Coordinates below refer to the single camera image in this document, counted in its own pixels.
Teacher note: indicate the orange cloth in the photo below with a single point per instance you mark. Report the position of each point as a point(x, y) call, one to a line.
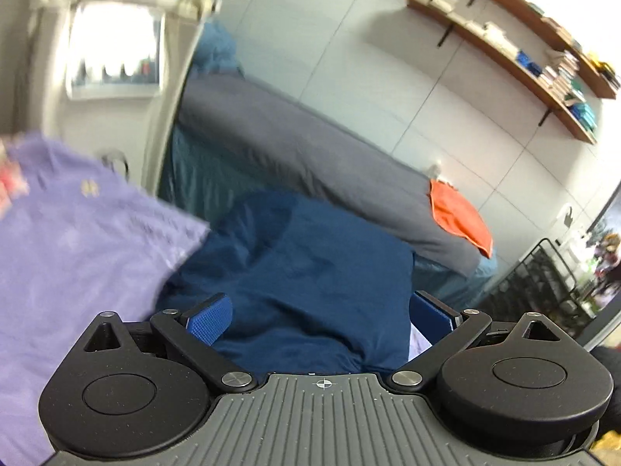
point(457, 216)

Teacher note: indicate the light blue bedding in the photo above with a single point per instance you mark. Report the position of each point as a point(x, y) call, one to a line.
point(216, 52)

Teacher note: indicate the upper wooden wall shelf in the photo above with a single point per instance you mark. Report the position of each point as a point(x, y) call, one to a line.
point(556, 37)

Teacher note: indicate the white machine with knobs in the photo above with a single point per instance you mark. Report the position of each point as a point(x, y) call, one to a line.
point(102, 76)

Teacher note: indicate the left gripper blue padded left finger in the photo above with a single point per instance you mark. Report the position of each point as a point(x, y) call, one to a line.
point(191, 334)

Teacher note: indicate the navy blue garment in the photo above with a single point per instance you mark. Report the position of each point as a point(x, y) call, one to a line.
point(313, 287)

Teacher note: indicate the black wire rack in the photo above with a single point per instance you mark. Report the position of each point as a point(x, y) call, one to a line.
point(541, 282)

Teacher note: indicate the purple floral bed sheet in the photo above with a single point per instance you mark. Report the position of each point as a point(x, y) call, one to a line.
point(81, 241)

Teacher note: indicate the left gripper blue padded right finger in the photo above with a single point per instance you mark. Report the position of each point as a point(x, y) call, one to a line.
point(448, 331)

